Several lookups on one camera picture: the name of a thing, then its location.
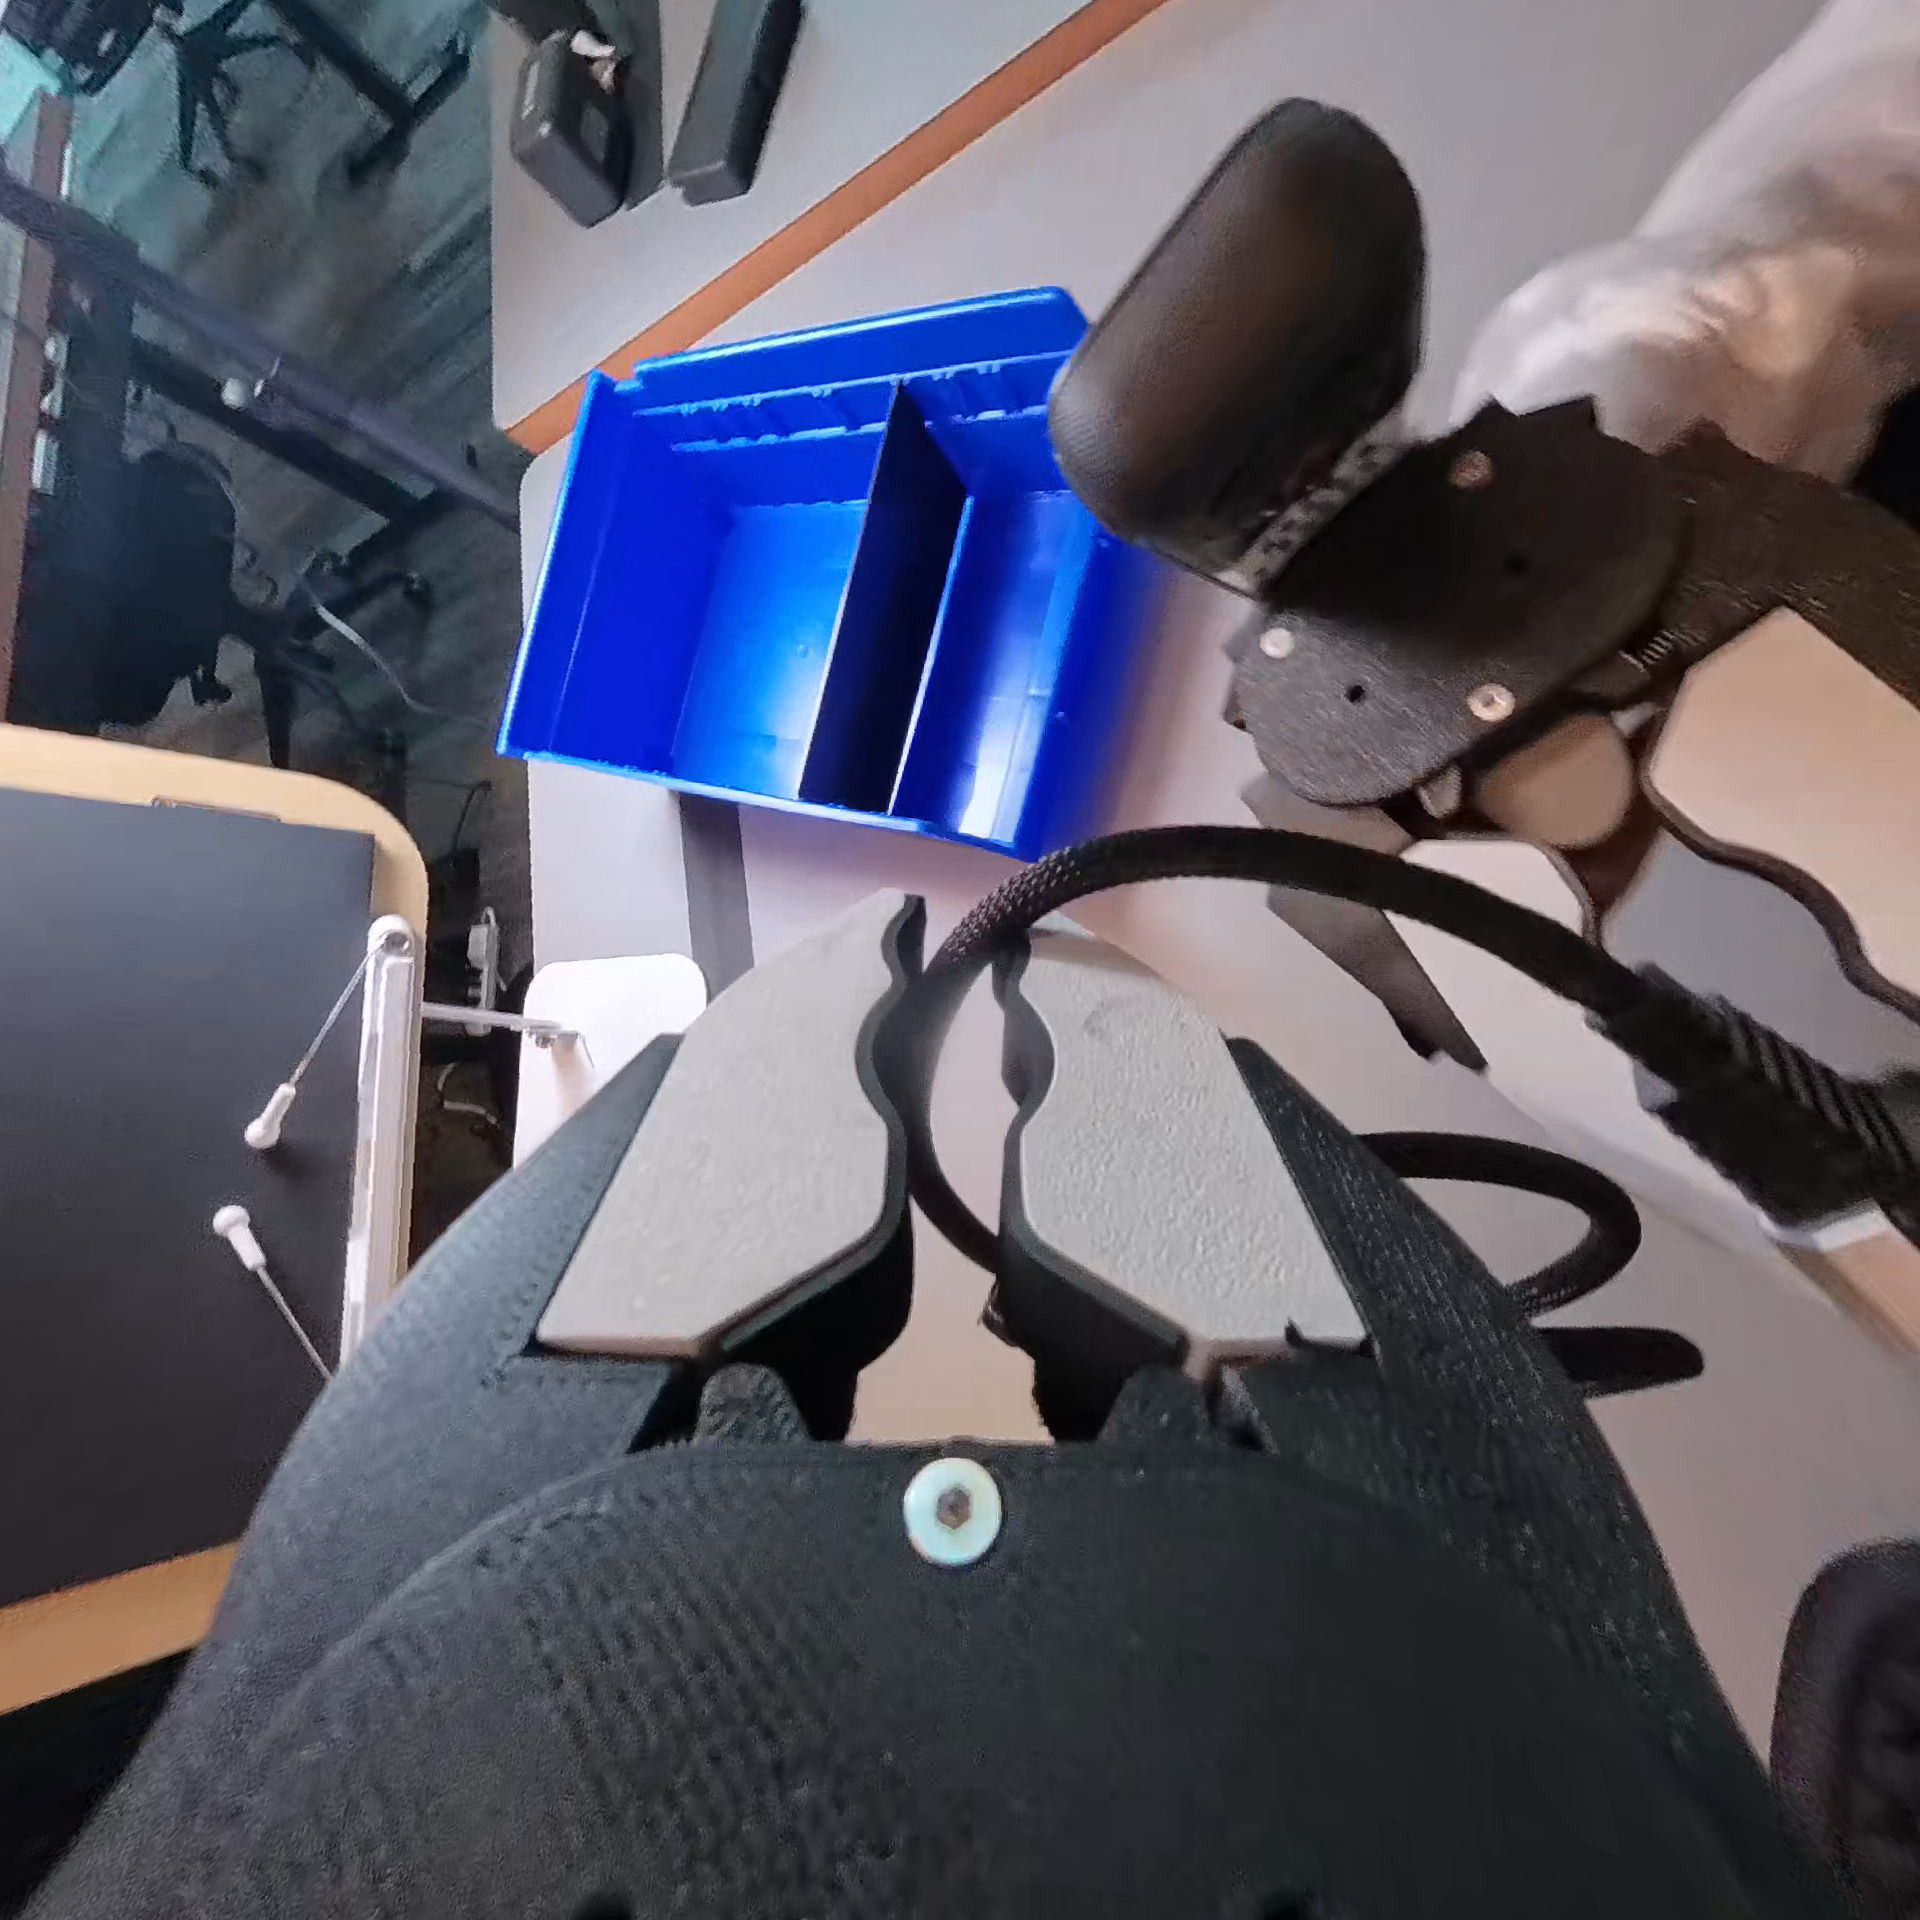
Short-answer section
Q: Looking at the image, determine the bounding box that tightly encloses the blue storage bin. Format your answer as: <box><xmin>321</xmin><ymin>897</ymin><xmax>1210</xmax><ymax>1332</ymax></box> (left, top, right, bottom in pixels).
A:
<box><xmin>497</xmin><ymin>286</ymin><xmax>1169</xmax><ymax>861</ymax></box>

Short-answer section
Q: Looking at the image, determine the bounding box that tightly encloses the black board with wooden edge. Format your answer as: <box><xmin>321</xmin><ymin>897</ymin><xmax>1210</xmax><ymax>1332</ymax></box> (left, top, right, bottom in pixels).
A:
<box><xmin>0</xmin><ymin>721</ymin><xmax>433</xmax><ymax>1715</ymax></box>

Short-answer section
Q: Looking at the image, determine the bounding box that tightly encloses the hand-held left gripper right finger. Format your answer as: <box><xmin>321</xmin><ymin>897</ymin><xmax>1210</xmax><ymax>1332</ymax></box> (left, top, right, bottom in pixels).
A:
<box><xmin>991</xmin><ymin>943</ymin><xmax>1371</xmax><ymax>1375</ymax></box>

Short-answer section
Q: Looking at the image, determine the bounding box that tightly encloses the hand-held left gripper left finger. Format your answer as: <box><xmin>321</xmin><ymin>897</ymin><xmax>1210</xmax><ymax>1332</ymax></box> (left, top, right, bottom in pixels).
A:
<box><xmin>536</xmin><ymin>889</ymin><xmax>921</xmax><ymax>1367</ymax></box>

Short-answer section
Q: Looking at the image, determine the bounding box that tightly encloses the white metal stand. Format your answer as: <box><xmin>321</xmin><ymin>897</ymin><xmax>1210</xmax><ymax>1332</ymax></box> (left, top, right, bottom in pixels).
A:
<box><xmin>337</xmin><ymin>912</ymin><xmax>719</xmax><ymax>1361</ymax></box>

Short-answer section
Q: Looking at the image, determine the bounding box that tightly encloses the person's right forearm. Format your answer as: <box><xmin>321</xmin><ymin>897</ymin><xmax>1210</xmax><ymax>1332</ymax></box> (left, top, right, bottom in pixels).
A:
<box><xmin>1451</xmin><ymin>0</ymin><xmax>1920</xmax><ymax>485</ymax></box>

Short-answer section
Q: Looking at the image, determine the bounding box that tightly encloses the thin white tipped wire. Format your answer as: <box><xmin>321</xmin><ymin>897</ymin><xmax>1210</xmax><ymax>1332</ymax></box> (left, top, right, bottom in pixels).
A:
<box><xmin>242</xmin><ymin>934</ymin><xmax>410</xmax><ymax>1152</ymax></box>
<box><xmin>212</xmin><ymin>1201</ymin><xmax>337</xmax><ymax>1383</ymax></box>

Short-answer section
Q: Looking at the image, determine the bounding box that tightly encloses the small black adapter box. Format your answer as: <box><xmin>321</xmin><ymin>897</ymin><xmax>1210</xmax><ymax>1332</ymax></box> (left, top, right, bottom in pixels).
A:
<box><xmin>508</xmin><ymin>27</ymin><xmax>636</xmax><ymax>231</ymax></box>

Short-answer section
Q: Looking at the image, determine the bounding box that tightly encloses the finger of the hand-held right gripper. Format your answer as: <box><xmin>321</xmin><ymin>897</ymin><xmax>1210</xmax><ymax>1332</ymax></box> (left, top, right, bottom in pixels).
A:
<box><xmin>1762</xmin><ymin>1204</ymin><xmax>1920</xmax><ymax>1355</ymax></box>
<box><xmin>1640</xmin><ymin>607</ymin><xmax>1920</xmax><ymax>1024</ymax></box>

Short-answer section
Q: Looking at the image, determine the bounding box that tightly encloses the black braided cable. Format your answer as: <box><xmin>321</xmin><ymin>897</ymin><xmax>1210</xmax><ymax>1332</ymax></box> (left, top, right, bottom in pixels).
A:
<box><xmin>897</xmin><ymin>829</ymin><xmax>1920</xmax><ymax>1325</ymax></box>

